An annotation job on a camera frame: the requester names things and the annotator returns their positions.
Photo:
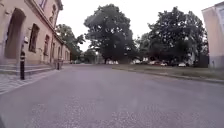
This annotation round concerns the beige building with arched windows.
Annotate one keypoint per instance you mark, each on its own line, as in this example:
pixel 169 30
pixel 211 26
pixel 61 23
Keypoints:
pixel 31 16

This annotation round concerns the huge dark tree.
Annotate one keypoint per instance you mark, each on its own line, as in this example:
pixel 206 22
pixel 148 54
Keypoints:
pixel 110 30

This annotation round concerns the grass strip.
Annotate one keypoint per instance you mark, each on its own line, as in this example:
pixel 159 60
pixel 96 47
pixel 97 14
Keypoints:
pixel 186 71

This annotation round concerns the stone kerb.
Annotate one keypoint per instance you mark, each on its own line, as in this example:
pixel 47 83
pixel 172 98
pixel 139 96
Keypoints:
pixel 200 79

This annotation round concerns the black bollard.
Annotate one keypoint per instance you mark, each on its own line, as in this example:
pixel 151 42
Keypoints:
pixel 22 66

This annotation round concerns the grey asphalt road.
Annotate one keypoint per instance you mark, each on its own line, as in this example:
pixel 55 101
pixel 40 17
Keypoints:
pixel 110 100

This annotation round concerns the leafy tree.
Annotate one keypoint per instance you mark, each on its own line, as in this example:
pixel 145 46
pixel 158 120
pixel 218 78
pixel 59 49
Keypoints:
pixel 68 36

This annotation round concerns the broad tree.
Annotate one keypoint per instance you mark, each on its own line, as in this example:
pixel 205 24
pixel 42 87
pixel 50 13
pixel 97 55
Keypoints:
pixel 176 33

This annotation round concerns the stone steps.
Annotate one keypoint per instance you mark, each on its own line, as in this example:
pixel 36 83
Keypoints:
pixel 33 70

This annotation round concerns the cobblestone pavement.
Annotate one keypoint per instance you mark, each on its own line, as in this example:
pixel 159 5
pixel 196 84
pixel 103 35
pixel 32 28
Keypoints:
pixel 10 83

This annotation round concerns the pale building with grey base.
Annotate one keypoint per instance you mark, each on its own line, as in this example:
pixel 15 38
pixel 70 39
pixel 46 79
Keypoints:
pixel 215 33

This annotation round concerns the row of parked cars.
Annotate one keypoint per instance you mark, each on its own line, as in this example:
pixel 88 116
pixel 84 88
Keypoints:
pixel 182 64

